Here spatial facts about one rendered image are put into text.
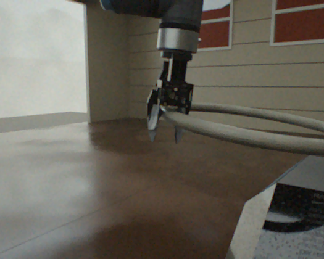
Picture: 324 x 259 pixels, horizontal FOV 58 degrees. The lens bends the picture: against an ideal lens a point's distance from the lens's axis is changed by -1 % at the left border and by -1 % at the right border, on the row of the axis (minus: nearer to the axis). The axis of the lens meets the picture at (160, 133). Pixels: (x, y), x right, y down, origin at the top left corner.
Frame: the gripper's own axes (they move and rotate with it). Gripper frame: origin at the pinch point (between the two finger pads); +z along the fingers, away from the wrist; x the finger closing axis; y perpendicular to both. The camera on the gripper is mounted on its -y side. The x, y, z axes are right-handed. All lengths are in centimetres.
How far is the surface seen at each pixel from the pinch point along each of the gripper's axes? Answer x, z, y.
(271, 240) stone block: 21.6, 16.0, 18.7
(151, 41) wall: 88, -88, -809
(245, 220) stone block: 21.1, 17.8, 7.5
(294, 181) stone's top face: 30.1, 6.0, 10.1
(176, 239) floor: 37, 96, -105
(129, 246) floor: 5, 99, -101
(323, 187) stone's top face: 33.9, 5.3, 15.0
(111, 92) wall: -14, 70, -809
